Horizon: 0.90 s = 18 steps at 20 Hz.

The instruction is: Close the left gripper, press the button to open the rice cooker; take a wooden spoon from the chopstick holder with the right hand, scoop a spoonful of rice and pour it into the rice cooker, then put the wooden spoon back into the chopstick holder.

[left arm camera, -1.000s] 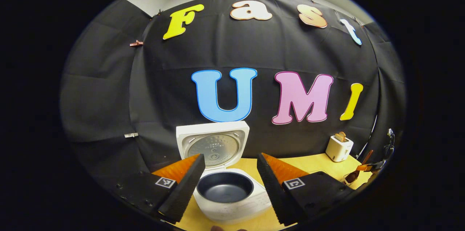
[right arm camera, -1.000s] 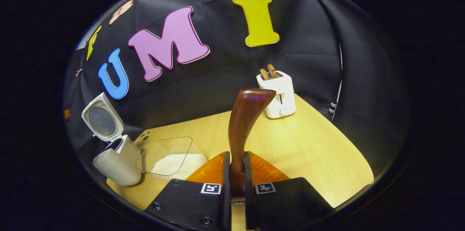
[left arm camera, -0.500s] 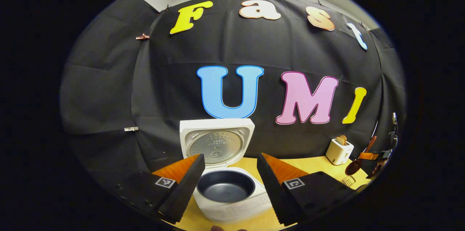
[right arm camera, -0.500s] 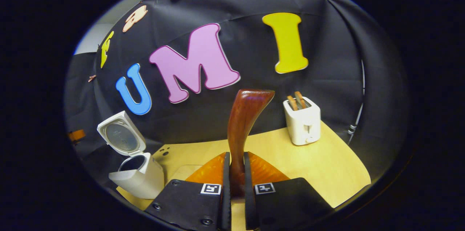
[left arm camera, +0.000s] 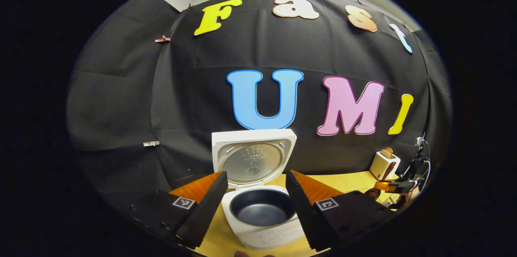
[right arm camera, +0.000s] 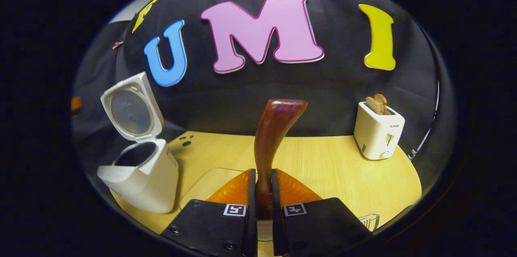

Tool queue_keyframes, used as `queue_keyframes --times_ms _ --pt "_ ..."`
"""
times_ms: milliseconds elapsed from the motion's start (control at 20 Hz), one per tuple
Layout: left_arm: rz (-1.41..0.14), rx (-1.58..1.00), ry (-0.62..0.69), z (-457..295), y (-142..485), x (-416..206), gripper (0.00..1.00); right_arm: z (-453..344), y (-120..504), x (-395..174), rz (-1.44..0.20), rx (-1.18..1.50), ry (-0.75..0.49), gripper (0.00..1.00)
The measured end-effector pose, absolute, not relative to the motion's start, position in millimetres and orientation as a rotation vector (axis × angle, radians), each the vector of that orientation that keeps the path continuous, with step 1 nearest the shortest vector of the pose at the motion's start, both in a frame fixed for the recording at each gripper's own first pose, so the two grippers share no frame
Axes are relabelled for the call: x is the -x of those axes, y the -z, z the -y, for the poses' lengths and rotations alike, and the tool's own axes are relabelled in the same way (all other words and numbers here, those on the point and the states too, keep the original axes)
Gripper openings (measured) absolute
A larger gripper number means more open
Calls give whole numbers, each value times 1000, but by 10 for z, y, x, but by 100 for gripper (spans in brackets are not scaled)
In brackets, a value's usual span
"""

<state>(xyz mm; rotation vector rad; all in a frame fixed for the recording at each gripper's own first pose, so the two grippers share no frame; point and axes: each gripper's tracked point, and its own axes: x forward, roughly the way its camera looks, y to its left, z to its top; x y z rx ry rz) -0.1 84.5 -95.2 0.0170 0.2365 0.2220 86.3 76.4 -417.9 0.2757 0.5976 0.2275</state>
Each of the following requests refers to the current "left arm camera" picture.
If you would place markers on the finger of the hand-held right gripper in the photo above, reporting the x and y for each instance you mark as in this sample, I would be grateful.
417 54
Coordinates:
385 186

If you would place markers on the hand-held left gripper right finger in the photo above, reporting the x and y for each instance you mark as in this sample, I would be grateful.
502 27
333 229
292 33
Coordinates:
305 212

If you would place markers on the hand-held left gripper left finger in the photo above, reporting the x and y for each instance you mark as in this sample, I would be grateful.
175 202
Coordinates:
210 208

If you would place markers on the white rice cooker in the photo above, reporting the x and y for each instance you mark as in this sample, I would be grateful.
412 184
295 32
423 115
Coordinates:
262 236

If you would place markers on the white toaster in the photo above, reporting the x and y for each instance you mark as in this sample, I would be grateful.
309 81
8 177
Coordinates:
379 166

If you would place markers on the toast bread slice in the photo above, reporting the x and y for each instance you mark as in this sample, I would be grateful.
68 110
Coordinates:
387 152

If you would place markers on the white backdrop clip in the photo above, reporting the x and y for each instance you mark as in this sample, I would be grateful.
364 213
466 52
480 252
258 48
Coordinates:
151 143

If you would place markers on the black backdrop cloth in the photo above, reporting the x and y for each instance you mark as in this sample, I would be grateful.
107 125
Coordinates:
194 99

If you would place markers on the copper backdrop clip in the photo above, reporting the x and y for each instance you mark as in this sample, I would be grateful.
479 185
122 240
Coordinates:
162 39

